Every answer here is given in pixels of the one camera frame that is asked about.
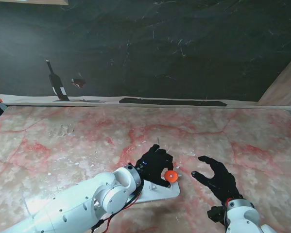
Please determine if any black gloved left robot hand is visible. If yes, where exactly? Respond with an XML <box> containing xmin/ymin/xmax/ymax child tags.
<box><xmin>135</xmin><ymin>144</ymin><xmax>174</xmax><ymax>188</ymax></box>

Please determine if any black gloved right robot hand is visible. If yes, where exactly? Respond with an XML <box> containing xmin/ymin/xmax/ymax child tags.
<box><xmin>191</xmin><ymin>155</ymin><xmax>243</xmax><ymax>204</ymax></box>

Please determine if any small orange ring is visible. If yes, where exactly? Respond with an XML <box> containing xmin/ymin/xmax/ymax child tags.
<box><xmin>164</xmin><ymin>169</ymin><xmax>178</xmax><ymax>183</ymax></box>

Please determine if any white Hanoi tower base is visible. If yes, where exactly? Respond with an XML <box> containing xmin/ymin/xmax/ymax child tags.
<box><xmin>130</xmin><ymin>181</ymin><xmax>181</xmax><ymax>203</ymax></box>

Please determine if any leaning wooden plank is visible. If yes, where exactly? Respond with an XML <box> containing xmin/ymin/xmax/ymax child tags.
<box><xmin>256</xmin><ymin>59</ymin><xmax>291</xmax><ymax>107</ymax></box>

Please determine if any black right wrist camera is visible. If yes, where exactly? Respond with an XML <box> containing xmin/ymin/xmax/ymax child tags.
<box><xmin>206</xmin><ymin>206</ymin><xmax>227</xmax><ymax>223</ymax></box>

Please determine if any red black right arm cable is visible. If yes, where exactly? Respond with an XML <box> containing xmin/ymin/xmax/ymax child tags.
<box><xmin>222</xmin><ymin>198</ymin><xmax>231</xmax><ymax>233</ymax></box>

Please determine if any red black arm cable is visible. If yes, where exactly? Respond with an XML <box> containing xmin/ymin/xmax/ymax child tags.
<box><xmin>90</xmin><ymin>186</ymin><xmax>144</xmax><ymax>233</ymax></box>
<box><xmin>222</xmin><ymin>198</ymin><xmax>231</xmax><ymax>233</ymax></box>

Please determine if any red black left arm cable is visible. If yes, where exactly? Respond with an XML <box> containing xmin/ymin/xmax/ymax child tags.
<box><xmin>90</xmin><ymin>186</ymin><xmax>144</xmax><ymax>233</ymax></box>

